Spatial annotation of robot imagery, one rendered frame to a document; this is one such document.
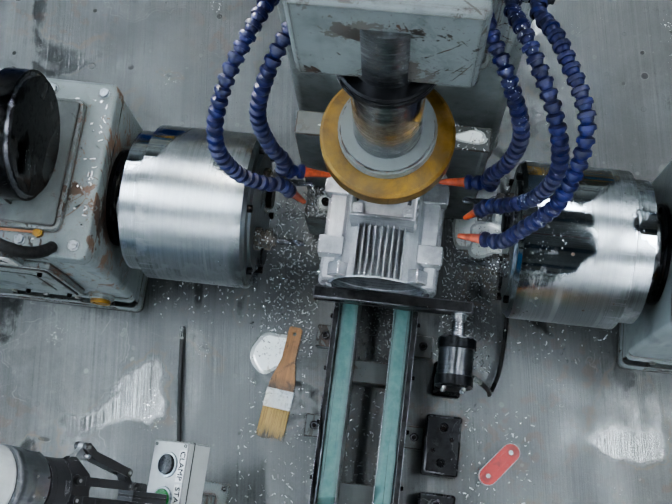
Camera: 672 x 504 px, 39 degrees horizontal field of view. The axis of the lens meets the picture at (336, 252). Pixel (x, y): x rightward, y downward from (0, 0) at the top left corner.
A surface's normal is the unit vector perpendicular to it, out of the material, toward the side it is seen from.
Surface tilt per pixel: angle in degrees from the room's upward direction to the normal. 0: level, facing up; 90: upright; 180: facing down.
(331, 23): 90
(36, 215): 0
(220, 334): 0
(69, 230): 0
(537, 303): 66
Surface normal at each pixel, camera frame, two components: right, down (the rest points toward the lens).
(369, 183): -0.05, -0.26
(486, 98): -0.12, 0.96
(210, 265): -0.13, 0.72
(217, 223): -0.10, 0.22
